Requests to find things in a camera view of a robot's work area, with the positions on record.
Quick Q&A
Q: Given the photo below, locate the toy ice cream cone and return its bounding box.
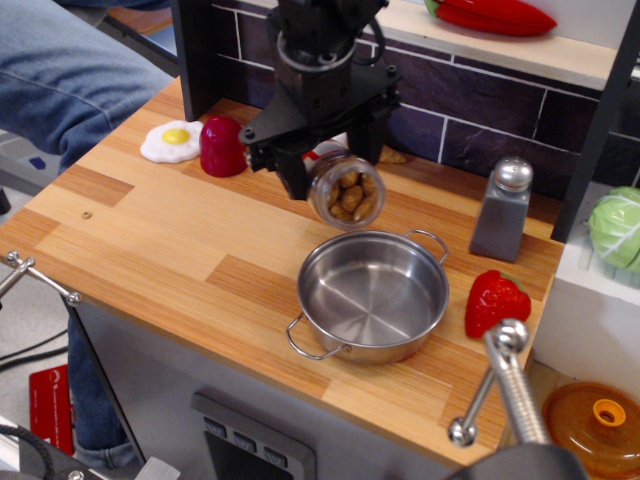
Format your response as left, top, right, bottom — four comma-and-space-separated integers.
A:
379, 145, 407, 164

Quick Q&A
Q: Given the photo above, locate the black cable on floor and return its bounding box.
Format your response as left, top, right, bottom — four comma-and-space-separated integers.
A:
0, 327, 70, 374

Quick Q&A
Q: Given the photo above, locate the red box on floor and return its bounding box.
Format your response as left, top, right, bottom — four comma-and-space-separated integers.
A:
29, 365, 74, 455

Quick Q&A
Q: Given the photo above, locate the toy fried egg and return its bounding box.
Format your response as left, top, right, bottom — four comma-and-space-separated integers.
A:
140, 120, 204, 164

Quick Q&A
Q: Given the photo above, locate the red toy strawberry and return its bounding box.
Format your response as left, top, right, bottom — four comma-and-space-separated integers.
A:
465, 270, 532, 338

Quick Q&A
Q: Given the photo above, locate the person in blue jeans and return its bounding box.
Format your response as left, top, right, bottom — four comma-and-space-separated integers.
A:
1, 1, 173, 470

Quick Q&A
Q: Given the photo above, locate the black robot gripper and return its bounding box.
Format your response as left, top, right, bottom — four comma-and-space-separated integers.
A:
239, 47, 401, 201

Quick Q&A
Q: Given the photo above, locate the stainless steel pot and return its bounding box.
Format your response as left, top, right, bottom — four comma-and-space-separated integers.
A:
297, 229, 450, 365

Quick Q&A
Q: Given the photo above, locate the metal clamp right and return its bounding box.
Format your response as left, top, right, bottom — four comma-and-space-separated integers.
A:
448, 319, 588, 479

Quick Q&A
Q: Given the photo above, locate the clear plastic almond jar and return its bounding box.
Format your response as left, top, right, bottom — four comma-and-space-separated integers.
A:
303, 140, 386, 231

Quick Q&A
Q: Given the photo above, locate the red toy chili pepper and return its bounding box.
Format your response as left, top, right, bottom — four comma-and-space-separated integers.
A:
424, 0, 557, 37

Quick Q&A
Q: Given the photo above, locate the red toy cup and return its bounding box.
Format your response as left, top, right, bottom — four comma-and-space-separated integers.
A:
200, 115, 247, 178

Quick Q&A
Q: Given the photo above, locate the orange pot lid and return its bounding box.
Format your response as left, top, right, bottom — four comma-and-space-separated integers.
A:
542, 382, 639, 479

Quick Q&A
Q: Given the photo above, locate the metal clamp left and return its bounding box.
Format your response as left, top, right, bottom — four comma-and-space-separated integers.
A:
0, 251, 83, 307

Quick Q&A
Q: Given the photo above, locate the metal clamp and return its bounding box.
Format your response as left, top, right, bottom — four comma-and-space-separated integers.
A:
0, 251, 83, 307
448, 319, 588, 479

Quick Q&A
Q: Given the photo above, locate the green toy cabbage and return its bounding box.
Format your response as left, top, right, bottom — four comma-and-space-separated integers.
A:
588, 186, 639, 274

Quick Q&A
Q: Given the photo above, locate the black shelf post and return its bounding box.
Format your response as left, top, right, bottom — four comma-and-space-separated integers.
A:
551, 1, 639, 243

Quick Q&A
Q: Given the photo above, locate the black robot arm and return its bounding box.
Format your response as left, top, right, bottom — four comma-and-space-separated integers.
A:
240, 1, 401, 200

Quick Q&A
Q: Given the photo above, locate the grey oven control panel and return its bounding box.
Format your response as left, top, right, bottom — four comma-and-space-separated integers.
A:
191, 393, 317, 480

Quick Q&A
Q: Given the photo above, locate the grey shaker with metal top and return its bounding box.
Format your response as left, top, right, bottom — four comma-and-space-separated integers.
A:
469, 157, 533, 262

